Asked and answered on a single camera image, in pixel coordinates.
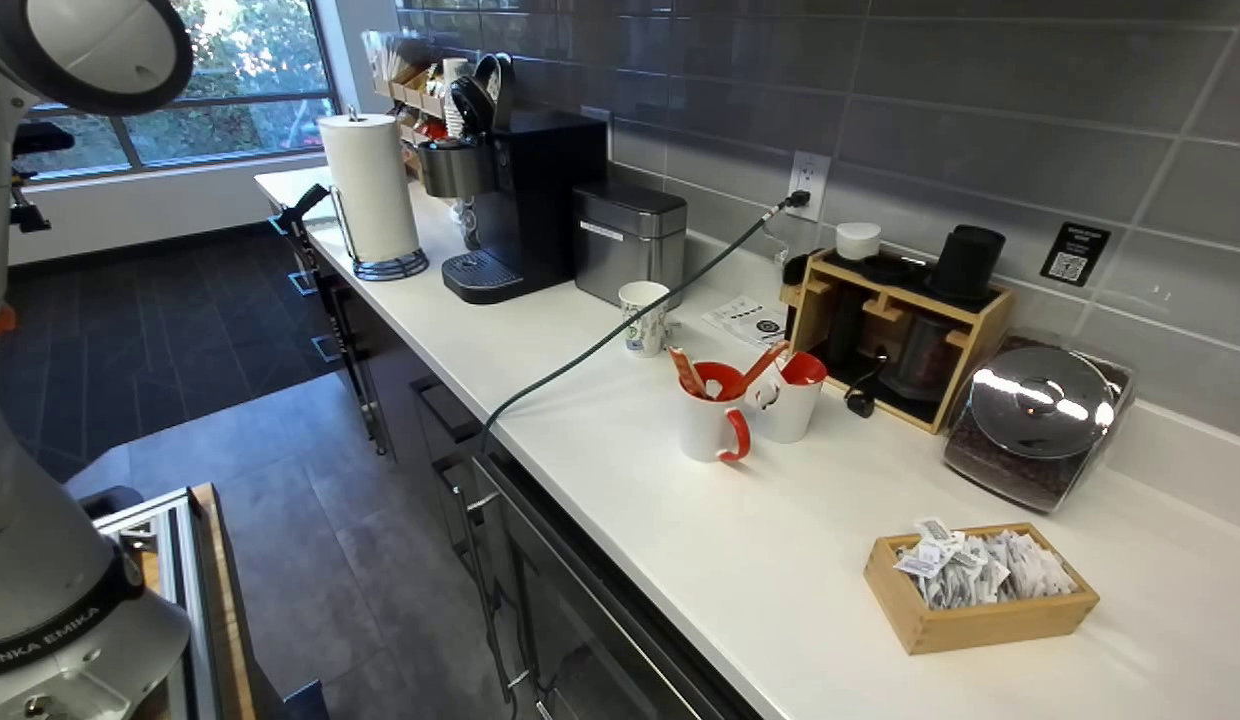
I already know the wooden countertop shelf organizer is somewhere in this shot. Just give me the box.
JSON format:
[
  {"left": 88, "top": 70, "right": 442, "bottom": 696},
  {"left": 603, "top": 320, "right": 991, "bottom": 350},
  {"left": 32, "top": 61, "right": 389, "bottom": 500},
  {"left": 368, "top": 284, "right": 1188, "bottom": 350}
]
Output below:
[{"left": 780, "top": 246, "right": 1020, "bottom": 439}]

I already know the dark green power cable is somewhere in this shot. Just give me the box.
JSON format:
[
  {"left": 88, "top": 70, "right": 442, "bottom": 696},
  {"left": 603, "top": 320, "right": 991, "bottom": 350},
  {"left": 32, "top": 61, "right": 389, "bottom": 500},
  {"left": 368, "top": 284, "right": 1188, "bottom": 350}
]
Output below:
[{"left": 470, "top": 188, "right": 819, "bottom": 447}]

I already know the window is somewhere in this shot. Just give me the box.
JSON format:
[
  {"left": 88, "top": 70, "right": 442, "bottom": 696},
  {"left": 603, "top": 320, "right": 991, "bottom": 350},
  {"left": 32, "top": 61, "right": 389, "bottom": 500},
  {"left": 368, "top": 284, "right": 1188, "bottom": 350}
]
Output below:
[{"left": 10, "top": 0, "right": 346, "bottom": 180}]

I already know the red flat stick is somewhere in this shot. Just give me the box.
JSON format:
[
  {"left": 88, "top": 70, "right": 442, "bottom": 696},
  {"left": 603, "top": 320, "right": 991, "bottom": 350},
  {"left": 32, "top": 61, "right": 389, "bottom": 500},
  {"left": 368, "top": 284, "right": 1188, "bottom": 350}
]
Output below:
[{"left": 664, "top": 345, "right": 713, "bottom": 404}]

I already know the white wall outlet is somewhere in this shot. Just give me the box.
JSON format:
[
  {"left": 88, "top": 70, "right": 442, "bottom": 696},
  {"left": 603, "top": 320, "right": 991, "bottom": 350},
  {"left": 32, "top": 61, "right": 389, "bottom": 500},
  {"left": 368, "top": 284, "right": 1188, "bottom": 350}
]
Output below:
[{"left": 784, "top": 147, "right": 836, "bottom": 223}]

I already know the dark glass jar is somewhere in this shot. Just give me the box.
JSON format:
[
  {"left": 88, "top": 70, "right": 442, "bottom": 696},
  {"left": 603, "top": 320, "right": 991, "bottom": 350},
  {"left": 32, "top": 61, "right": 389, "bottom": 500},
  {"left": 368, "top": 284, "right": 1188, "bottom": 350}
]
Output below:
[{"left": 897, "top": 312, "right": 963, "bottom": 407}]

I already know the aluminium frame robot cart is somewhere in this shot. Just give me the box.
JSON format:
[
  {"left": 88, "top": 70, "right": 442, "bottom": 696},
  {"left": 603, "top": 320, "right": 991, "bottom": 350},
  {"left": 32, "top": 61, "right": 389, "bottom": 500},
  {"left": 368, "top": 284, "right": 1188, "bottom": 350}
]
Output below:
[{"left": 78, "top": 481, "right": 268, "bottom": 720}]

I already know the wooden packet box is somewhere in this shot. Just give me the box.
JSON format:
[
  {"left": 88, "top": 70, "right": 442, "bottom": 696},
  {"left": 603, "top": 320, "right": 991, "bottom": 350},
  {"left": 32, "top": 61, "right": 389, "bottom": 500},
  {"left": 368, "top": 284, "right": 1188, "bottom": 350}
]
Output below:
[{"left": 860, "top": 521, "right": 1102, "bottom": 660}]

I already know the black coffee machine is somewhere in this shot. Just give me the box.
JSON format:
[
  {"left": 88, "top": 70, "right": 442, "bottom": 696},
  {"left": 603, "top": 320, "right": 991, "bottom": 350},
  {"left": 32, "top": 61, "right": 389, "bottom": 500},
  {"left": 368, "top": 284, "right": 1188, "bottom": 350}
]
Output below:
[{"left": 415, "top": 108, "right": 610, "bottom": 307}]

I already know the white printed paper cup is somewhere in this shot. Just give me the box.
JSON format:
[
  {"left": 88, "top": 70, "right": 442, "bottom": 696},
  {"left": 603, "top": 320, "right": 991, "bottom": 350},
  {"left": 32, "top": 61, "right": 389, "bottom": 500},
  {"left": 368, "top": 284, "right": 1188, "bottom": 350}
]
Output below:
[{"left": 617, "top": 277, "right": 677, "bottom": 359}]

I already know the white paper towel roll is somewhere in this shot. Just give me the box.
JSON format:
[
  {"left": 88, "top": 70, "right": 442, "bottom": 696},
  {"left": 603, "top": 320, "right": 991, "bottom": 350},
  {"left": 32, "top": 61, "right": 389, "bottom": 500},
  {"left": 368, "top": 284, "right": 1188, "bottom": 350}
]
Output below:
[{"left": 315, "top": 108, "right": 434, "bottom": 289}]

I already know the white sugar packets pile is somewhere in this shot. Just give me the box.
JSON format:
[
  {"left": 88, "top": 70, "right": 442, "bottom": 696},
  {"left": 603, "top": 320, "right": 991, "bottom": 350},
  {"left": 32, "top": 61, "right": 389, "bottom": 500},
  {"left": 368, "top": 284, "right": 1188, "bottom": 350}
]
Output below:
[{"left": 892, "top": 515, "right": 1084, "bottom": 615}]

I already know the small white cup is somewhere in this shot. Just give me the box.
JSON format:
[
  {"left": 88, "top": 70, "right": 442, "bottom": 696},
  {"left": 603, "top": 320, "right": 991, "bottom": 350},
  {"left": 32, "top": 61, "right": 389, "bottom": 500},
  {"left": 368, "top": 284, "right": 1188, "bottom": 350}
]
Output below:
[{"left": 831, "top": 221, "right": 882, "bottom": 264}]

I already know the black cylindrical container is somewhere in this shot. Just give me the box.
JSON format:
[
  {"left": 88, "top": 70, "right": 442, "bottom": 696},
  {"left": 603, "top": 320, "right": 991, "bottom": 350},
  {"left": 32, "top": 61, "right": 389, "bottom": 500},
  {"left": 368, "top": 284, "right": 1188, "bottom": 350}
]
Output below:
[{"left": 925, "top": 221, "right": 1009, "bottom": 312}]

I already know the stainless steel box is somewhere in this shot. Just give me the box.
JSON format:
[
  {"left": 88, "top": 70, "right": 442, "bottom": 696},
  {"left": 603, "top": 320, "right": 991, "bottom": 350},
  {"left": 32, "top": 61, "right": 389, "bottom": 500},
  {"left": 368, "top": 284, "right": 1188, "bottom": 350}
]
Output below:
[{"left": 568, "top": 180, "right": 692, "bottom": 312}]

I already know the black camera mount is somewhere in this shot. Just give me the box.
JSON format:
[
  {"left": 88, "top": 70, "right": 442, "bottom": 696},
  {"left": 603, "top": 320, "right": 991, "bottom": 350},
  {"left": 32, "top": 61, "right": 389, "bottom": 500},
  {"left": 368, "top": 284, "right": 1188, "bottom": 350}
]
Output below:
[{"left": 0, "top": 120, "right": 78, "bottom": 239}]

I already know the red gold-printed stick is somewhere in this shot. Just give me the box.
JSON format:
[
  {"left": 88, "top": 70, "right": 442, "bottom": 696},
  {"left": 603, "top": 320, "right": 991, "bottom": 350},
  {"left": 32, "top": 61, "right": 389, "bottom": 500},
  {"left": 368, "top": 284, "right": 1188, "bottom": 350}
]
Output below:
[{"left": 735, "top": 338, "right": 793, "bottom": 401}]

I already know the dark base cabinet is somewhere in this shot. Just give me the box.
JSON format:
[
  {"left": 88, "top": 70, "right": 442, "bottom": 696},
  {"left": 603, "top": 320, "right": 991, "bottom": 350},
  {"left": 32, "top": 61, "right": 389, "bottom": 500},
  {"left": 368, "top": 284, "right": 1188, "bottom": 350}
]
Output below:
[{"left": 354, "top": 312, "right": 544, "bottom": 720}]

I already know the white mug red inside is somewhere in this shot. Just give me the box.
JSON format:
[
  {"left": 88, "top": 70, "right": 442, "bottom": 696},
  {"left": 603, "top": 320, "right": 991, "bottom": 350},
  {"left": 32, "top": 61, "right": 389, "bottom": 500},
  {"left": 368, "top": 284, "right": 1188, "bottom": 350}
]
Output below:
[
  {"left": 747, "top": 345, "right": 831, "bottom": 447},
  {"left": 677, "top": 359, "right": 760, "bottom": 468}
]

